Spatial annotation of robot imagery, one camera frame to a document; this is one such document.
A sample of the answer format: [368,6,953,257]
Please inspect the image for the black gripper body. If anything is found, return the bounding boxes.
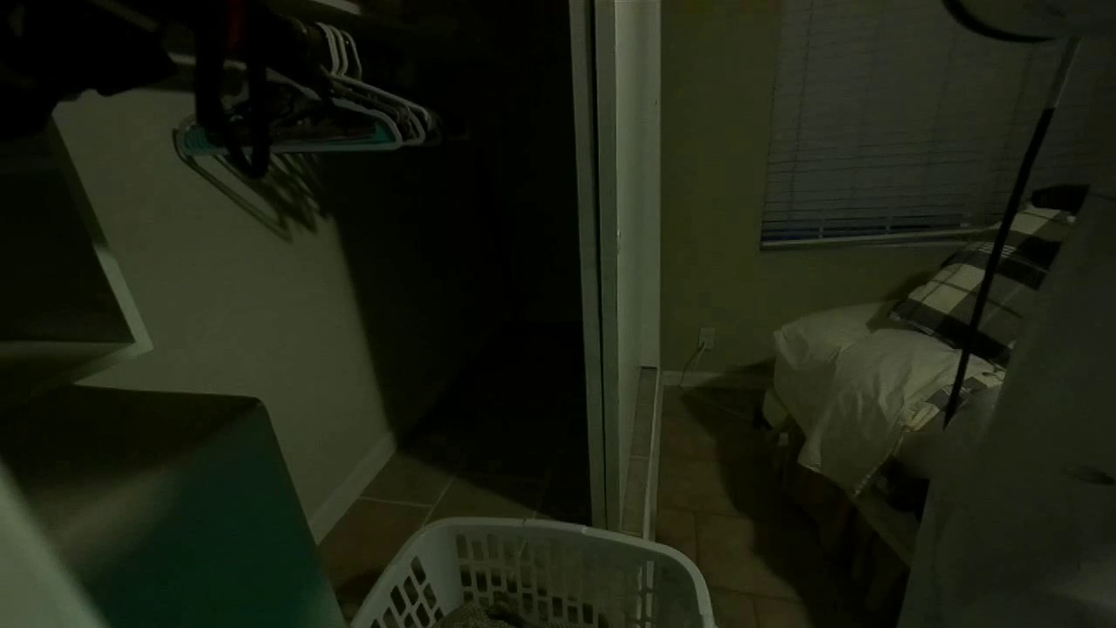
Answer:
[225,66,283,183]

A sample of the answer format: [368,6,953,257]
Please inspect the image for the teal plastic hanger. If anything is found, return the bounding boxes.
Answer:
[173,70,405,160]

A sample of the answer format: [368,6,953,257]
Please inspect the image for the low cabinet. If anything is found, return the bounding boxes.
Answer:
[0,388,350,628]

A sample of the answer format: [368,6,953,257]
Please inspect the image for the white closet door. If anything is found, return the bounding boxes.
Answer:
[564,0,669,540]

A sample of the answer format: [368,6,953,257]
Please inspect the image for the white plastic laundry basket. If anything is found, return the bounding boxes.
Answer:
[350,516,719,628]

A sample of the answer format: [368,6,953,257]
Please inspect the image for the crumpled clothes pile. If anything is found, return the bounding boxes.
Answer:
[446,591,564,628]

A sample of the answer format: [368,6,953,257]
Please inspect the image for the window blinds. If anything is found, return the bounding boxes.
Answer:
[760,0,1099,252]

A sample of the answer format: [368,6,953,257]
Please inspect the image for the bed with white sheet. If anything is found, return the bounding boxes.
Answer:
[760,377,939,586]

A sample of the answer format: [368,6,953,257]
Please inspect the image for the plaid pillow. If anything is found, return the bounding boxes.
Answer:
[870,207,1082,366]

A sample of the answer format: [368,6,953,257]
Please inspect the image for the long black cable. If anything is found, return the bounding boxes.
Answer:
[939,102,1065,428]

